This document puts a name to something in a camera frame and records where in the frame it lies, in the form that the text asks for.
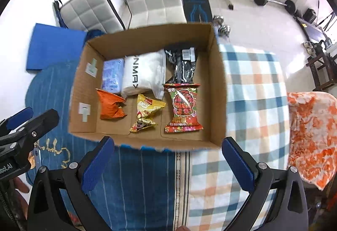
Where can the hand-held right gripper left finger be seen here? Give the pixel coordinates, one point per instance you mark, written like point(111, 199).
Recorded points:
point(97, 165)

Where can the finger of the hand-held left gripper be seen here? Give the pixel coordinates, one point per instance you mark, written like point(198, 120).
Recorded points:
point(19, 118)
point(43, 123)

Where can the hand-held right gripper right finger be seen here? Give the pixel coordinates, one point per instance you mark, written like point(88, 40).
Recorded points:
point(238, 165)

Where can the orange snack packet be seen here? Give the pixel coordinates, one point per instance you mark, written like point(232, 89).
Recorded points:
point(110, 104)

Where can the cardboard box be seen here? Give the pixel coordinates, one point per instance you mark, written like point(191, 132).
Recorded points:
point(158, 137)

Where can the yellow panda snack packet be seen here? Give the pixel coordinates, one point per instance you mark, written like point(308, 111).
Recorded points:
point(144, 112)

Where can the red snack packet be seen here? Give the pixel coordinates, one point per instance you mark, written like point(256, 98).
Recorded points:
point(183, 107)

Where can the blue tissue pack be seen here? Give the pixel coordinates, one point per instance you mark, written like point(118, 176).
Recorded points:
point(112, 75)

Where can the white soft packet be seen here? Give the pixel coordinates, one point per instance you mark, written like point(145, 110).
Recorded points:
point(143, 73)

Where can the black snack packet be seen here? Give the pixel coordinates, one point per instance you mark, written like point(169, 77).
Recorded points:
point(183, 68)

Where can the person's left hand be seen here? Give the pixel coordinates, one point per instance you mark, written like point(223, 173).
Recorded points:
point(22, 185)

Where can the grey phone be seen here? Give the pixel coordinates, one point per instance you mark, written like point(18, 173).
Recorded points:
point(37, 157)

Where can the blue foam mat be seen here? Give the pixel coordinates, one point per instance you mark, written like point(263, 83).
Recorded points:
point(52, 47)

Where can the orange and white towel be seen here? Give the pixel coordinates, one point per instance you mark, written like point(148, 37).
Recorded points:
point(313, 136)

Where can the dark blue cloth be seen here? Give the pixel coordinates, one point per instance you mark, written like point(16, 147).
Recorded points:
point(96, 34)

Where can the blue and black bag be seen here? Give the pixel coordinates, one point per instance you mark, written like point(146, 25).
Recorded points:
point(58, 12)

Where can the dark wooden chair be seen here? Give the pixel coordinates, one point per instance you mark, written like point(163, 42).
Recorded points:
point(322, 70)

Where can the chrome dumbbell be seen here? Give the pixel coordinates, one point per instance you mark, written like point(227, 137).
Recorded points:
point(226, 30)
point(218, 20)

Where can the pair of shoes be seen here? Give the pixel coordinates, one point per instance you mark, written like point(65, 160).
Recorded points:
point(308, 48)

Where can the treadmill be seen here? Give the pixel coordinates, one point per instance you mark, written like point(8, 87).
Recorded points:
point(312, 28)

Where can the black speaker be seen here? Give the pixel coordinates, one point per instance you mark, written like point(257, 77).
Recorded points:
point(310, 16)

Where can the black and blue weight bench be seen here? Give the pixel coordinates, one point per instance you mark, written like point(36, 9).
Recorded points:
point(196, 2)

